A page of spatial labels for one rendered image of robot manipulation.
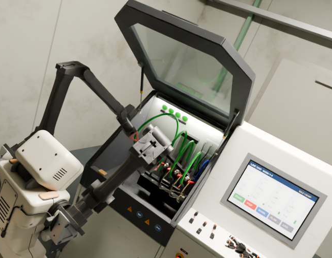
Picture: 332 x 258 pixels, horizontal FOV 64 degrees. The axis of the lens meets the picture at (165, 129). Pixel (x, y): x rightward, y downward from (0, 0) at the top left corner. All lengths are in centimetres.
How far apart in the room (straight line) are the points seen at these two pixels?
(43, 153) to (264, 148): 118
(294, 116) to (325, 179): 227
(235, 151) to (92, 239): 112
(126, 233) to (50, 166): 91
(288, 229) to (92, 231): 123
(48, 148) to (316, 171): 136
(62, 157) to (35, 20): 192
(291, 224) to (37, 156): 135
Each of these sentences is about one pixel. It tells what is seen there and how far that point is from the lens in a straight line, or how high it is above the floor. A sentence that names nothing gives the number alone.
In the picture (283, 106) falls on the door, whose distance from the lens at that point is 393.
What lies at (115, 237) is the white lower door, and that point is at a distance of 189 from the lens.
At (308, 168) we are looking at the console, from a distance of 169.
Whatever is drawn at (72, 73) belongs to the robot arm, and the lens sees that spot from 124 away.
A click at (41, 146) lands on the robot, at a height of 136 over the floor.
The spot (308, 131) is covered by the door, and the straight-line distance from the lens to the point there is 391.
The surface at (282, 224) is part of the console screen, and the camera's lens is 173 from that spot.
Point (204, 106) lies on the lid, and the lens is 175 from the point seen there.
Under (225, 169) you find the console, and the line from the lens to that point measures 169.
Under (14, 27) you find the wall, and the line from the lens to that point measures 273.
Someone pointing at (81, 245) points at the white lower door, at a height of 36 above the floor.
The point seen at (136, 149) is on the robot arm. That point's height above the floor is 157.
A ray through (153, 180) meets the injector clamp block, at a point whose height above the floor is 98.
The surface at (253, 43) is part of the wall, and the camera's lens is 417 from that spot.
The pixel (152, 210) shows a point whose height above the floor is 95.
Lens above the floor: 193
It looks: 20 degrees down
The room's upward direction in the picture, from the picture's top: 23 degrees clockwise
